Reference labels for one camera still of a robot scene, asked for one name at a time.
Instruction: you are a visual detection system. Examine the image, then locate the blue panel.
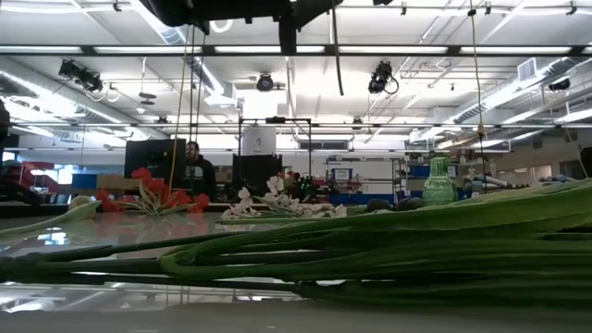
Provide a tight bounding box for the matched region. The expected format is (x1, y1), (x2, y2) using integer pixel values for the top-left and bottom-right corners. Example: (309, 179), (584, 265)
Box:
(71, 173), (98, 190)

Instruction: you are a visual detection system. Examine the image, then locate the red artificial flower bunch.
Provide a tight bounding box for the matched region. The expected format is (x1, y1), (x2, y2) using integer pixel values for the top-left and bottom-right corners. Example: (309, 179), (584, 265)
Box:
(0, 178), (592, 309)
(94, 166), (212, 216)

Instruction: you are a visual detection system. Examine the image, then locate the red cart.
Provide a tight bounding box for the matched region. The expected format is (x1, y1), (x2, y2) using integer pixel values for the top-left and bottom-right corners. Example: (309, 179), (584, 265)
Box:
(8, 160), (61, 195)

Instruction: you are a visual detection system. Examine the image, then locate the yellow hanging cable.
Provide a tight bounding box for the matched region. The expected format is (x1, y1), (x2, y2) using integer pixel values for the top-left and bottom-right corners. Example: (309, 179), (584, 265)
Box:
(168, 27), (191, 193)

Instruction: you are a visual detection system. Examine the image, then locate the white cable loop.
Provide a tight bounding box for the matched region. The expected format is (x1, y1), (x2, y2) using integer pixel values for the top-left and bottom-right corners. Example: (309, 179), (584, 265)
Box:
(210, 18), (235, 34)

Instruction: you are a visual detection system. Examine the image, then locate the black overhead frame beam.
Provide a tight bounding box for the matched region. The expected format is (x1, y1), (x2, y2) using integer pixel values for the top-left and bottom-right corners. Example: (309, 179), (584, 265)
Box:
(0, 44), (592, 57)

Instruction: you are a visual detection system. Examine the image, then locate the white cylindrical tank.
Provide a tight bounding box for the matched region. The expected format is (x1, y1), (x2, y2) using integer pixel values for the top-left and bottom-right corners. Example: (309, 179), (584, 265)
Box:
(241, 127), (278, 156)

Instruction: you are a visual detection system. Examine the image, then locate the small black monitor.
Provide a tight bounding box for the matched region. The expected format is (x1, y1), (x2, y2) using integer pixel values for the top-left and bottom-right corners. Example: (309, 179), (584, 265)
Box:
(231, 154), (283, 198)

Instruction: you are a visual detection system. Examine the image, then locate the white artificial flower bunch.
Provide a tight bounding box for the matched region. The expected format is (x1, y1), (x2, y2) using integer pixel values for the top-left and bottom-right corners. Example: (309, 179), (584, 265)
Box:
(220, 174), (348, 221)

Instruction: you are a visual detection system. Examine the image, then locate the black metal frame stand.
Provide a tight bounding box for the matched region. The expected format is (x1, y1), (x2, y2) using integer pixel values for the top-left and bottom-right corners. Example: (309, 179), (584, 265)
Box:
(238, 117), (313, 203)

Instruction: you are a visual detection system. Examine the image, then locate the person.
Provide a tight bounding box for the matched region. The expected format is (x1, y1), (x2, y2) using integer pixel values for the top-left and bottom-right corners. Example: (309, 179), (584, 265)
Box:
(184, 141), (217, 203)

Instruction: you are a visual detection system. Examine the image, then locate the black hanging cable pair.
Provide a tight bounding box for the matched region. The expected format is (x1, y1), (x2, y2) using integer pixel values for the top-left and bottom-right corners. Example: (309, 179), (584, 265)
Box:
(187, 25), (207, 144)

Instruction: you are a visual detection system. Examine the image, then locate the brown hanging rope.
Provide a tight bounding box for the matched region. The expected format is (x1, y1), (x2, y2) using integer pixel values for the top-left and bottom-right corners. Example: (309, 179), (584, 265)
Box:
(467, 0), (487, 193)

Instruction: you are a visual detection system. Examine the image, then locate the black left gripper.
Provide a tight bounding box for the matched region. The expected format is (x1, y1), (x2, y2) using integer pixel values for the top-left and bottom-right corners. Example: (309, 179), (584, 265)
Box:
(191, 0), (344, 30)

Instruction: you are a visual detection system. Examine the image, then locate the thick black hanging cable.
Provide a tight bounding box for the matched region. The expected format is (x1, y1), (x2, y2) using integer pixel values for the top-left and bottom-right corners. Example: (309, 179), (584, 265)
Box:
(330, 0), (346, 97)

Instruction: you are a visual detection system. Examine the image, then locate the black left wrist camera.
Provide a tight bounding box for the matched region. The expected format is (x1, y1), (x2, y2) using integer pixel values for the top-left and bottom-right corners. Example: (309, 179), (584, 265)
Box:
(278, 16), (298, 56)

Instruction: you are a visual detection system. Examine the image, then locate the green glass vase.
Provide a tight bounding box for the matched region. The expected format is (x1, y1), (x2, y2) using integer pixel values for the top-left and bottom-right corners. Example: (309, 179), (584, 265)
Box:
(421, 156), (459, 207)

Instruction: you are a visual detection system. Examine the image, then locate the large black monitor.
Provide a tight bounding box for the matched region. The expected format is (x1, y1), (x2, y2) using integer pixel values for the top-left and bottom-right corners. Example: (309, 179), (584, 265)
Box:
(123, 138), (187, 179)

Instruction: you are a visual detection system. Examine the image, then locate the cardboard box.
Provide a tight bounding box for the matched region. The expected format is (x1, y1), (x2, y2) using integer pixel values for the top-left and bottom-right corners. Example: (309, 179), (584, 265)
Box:
(95, 174), (142, 191)

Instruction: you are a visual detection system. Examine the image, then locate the white shelving unit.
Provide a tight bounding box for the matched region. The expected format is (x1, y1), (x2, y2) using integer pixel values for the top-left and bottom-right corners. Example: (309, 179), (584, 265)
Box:
(326, 156), (403, 195)

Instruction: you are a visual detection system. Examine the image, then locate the distant black frame beam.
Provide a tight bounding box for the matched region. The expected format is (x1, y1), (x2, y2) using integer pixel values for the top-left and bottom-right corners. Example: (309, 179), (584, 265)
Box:
(8, 120), (592, 130)

